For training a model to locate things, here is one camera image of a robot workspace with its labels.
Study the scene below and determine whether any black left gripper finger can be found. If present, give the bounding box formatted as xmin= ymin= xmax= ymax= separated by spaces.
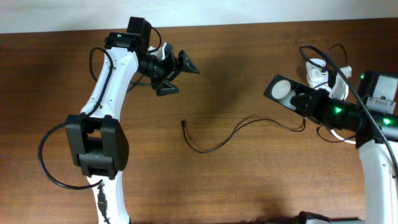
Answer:
xmin=178 ymin=50 xmax=200 ymax=74
xmin=155 ymin=80 xmax=179 ymax=96

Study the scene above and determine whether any black USB charging cable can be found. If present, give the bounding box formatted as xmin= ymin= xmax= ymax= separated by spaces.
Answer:
xmin=181 ymin=43 xmax=348 ymax=154

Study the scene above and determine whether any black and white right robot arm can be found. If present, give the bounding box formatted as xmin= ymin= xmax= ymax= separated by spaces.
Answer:
xmin=264 ymin=67 xmax=397 ymax=223

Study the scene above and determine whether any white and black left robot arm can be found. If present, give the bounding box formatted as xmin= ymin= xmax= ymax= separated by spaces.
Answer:
xmin=65 ymin=32 xmax=200 ymax=223

